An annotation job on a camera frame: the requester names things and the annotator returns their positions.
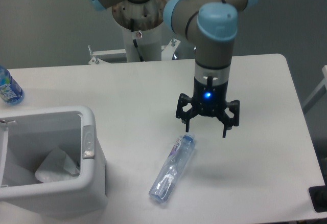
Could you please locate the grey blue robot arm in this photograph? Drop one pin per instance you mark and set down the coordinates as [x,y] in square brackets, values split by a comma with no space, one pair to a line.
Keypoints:
[210,25]

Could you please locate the white frame at right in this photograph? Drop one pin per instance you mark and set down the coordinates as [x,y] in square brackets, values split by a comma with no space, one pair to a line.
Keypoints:
[318,92]

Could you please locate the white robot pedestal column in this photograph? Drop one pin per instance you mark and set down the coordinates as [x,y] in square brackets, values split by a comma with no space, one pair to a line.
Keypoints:
[141,26]

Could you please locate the black clamp at table edge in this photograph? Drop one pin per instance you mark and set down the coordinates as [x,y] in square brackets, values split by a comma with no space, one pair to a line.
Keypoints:
[318,198]

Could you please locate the white pedestal base frame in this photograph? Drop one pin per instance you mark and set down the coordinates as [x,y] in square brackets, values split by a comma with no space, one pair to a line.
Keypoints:
[174,50]

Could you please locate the clear plastic bottle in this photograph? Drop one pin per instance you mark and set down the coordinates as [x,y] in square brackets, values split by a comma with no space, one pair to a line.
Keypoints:
[172,168]

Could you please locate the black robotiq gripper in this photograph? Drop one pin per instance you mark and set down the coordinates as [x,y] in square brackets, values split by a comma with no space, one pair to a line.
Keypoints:
[209,101]

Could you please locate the blue labelled water bottle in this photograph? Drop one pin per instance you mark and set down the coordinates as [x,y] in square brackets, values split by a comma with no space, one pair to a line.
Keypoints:
[11,92]

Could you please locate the white trash can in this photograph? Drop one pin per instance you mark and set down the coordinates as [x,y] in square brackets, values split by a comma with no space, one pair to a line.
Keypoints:
[28,136]

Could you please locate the white paper wrapper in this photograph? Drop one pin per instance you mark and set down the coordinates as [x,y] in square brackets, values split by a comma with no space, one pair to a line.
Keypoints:
[57,166]

